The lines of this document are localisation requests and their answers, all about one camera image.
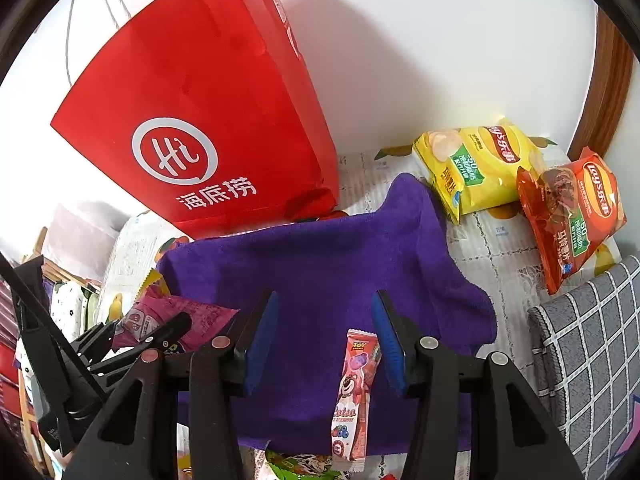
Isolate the pink bear candy packet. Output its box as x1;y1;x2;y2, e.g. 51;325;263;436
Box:
327;329;383;476

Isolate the pink purple snack packet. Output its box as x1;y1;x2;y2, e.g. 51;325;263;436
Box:
111;294;240;353

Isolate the green cartoon snack packet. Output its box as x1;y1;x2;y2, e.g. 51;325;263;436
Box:
262;450;333;480

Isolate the brown wooden door frame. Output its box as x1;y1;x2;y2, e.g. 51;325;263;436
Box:
567;10;636;161

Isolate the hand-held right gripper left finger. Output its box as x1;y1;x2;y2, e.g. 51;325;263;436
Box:
62;289;280;480

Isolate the black cable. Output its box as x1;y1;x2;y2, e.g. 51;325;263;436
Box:
0;252;108;396

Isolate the yellow chip bag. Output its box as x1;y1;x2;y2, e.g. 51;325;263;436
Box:
411;117;548;226

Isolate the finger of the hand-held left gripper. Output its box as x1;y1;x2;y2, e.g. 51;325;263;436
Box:
71;312;194;357
91;344;187;382

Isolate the red paper bag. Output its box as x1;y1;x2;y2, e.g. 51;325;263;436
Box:
50;0;341;241

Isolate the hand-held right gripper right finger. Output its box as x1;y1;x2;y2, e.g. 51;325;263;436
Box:
371;289;586;480

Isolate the purple towel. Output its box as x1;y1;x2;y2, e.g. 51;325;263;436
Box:
155;172;498;456

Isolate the fruit print tablecloth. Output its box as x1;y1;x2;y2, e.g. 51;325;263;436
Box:
97;145;626;480

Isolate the white plastic bag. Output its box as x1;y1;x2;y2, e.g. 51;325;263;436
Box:
42;202;133;281

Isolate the white dotted pouch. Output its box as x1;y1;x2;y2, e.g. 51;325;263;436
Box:
52;280;103;341

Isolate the grey checked cloth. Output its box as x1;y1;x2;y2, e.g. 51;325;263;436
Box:
527;255;640;480

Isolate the orange chip bag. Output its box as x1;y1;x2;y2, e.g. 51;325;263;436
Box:
516;146;628;296

